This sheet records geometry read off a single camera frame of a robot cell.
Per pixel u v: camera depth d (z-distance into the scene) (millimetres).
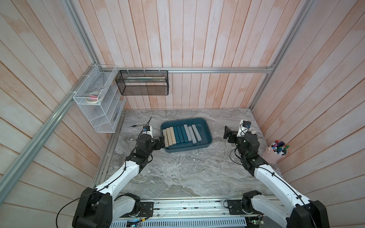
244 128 671
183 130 1015
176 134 1011
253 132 1017
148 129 733
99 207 395
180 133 1008
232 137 715
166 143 952
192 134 1008
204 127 1062
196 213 730
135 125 1103
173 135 1004
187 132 1011
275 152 836
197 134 1008
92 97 744
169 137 984
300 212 395
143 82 1040
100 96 760
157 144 748
